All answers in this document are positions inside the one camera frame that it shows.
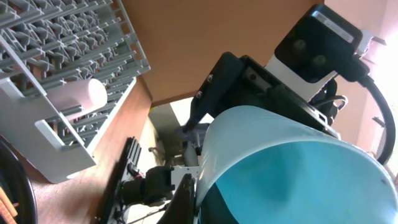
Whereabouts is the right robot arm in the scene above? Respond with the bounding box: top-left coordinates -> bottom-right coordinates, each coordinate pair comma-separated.
182,52 -> 348,138

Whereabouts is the grey dishwasher rack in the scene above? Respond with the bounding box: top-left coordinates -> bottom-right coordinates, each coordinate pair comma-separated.
1,0 -> 150,184

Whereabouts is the round black tray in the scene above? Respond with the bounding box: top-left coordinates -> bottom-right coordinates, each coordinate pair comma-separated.
1,139 -> 38,224

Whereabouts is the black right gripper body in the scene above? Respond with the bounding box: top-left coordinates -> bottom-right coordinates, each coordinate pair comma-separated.
183,52 -> 340,139

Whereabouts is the wooden chopstick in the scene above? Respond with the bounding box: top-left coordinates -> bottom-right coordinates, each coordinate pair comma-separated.
1,188 -> 19,224

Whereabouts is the light blue plastic cup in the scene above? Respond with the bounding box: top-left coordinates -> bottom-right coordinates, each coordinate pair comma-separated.
196,106 -> 397,223

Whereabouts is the pink plastic cup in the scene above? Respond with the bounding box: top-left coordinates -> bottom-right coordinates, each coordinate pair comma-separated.
47,78 -> 108,121

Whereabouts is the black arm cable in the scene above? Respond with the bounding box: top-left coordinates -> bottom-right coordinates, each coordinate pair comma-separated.
357,74 -> 397,166

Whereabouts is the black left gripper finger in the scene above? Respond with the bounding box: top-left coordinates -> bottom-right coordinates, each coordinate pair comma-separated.
157,174 -> 195,224

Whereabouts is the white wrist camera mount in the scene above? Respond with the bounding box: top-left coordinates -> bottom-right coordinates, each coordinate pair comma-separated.
265,4 -> 374,101

